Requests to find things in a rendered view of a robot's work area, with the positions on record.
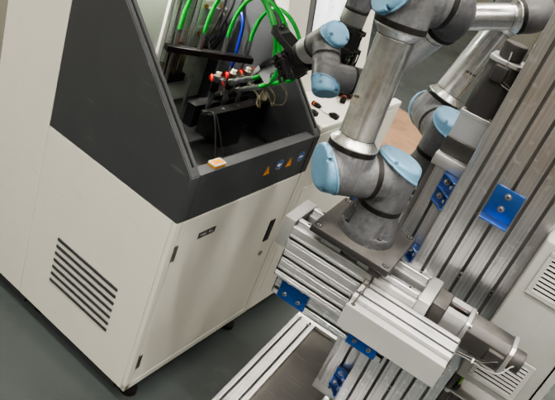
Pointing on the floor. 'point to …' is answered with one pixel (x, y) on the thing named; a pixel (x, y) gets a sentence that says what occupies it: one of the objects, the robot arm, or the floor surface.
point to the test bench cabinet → (101, 262)
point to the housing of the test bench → (27, 110)
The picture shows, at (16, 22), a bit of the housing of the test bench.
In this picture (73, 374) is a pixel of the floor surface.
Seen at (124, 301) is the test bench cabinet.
